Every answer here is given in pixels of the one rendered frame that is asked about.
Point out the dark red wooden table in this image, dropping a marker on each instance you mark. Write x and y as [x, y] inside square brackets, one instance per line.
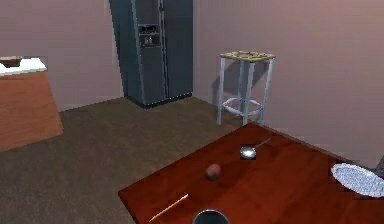
[266, 193]

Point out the dark sink basin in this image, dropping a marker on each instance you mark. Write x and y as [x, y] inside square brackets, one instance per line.
[11, 61]

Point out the tan pencil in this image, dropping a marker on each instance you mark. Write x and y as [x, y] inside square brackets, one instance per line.
[168, 208]

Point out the white speckled plate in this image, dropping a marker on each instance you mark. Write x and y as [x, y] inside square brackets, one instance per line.
[360, 180]

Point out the red apple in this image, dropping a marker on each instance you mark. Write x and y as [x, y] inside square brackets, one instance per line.
[213, 172]

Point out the white stool with tan seat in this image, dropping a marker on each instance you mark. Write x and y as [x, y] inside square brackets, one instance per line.
[247, 56]

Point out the orange wooden kitchen counter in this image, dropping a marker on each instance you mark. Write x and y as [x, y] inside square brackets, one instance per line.
[23, 106]

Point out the silver spoon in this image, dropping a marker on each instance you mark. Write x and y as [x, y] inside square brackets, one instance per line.
[248, 152]

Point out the dark grey fridge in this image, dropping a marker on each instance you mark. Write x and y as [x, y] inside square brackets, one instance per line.
[153, 66]

